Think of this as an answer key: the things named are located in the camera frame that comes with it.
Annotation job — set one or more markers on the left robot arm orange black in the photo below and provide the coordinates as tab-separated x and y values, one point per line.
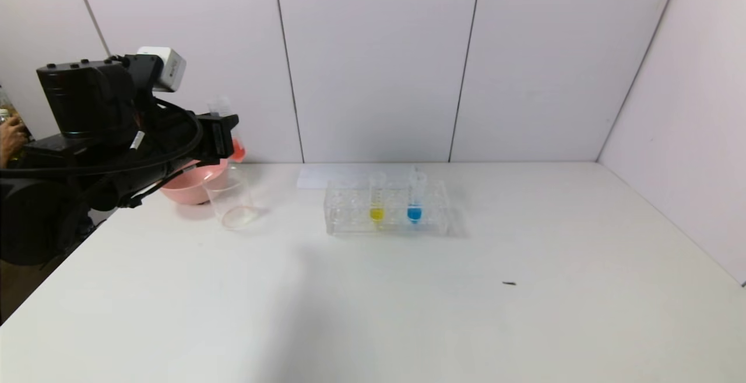
87	97

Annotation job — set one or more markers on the clear plastic test tube rack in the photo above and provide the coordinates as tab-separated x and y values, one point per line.
396	227

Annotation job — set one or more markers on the clear glass beaker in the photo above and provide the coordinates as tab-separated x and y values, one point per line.
233	208

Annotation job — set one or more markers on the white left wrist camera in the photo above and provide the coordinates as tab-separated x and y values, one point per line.
166	65

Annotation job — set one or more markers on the white paper sheet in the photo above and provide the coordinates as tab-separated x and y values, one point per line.
317	176

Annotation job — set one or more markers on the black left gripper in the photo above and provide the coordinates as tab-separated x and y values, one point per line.
218	136

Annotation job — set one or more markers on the test tube with yellow pigment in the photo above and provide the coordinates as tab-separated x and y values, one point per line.
377	214

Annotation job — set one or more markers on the test tube with blue pigment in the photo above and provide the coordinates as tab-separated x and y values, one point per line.
414	214

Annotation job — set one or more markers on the test tube with red pigment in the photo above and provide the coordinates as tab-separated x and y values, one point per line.
239	151

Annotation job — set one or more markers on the pink bowl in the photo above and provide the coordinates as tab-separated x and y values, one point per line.
192	188

